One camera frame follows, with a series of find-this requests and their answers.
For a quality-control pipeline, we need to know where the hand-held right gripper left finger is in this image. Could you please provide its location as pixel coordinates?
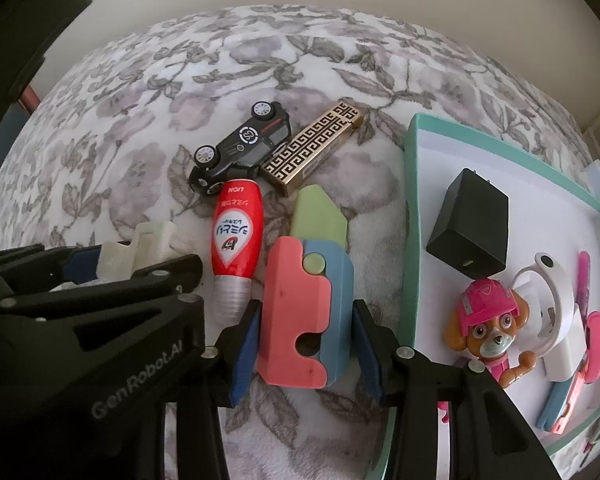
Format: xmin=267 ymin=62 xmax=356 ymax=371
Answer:
xmin=175 ymin=299 xmax=263 ymax=480

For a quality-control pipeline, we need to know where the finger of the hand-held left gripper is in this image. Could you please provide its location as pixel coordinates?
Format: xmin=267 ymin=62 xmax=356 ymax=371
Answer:
xmin=0 ymin=254 xmax=206 ymax=356
xmin=0 ymin=245 xmax=101 ymax=286

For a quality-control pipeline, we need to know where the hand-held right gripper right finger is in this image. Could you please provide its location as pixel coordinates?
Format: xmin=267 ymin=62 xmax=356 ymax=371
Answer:
xmin=352 ymin=300 xmax=563 ymax=480

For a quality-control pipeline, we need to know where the white plastic case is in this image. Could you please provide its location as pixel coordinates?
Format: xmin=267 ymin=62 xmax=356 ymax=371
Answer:
xmin=97 ymin=220 xmax=192 ymax=281

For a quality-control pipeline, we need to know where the pink blue green toy block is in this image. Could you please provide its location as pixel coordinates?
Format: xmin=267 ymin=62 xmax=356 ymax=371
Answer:
xmin=256 ymin=185 xmax=355 ymax=388

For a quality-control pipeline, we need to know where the black charger cube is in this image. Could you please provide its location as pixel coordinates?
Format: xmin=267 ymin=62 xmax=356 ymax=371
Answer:
xmin=426 ymin=168 xmax=509 ymax=278

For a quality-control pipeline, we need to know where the white watch stand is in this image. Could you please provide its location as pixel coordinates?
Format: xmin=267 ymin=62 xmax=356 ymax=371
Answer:
xmin=510 ymin=251 xmax=588 ymax=383

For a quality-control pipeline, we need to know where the white tray with teal rim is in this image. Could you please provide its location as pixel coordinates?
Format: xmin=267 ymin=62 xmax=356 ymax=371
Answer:
xmin=380 ymin=112 xmax=600 ymax=480

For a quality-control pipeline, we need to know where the red glue bottle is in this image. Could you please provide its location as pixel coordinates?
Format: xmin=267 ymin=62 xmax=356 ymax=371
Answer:
xmin=211 ymin=178 xmax=265 ymax=322

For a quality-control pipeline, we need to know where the toy dog figure pink helmet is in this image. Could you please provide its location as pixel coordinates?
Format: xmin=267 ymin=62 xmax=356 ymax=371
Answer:
xmin=442 ymin=277 xmax=538 ymax=423

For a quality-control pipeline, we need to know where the black toy car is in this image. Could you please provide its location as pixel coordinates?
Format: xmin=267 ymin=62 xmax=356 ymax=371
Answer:
xmin=187 ymin=101 xmax=292 ymax=196

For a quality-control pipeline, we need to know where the blue and coral toy knife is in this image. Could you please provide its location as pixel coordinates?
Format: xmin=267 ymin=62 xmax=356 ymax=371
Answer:
xmin=537 ymin=355 xmax=597 ymax=434

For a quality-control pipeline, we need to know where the gold patterned lighter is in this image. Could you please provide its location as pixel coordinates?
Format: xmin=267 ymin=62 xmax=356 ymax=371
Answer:
xmin=259 ymin=101 xmax=365 ymax=196

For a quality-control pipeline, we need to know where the slim pink object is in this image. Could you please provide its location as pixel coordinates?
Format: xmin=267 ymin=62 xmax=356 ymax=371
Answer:
xmin=578 ymin=251 xmax=592 ymax=313

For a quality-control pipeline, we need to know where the dark cabinet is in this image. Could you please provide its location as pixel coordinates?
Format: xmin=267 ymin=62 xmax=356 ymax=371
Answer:
xmin=0 ymin=0 xmax=93 ymax=186

